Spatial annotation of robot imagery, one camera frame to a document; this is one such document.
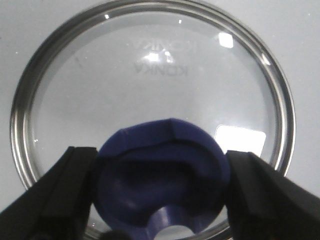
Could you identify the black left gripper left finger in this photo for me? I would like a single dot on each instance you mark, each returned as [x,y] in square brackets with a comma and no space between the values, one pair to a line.
[57,206]

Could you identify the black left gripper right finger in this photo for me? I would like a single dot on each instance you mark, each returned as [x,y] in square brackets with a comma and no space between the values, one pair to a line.
[262,204]

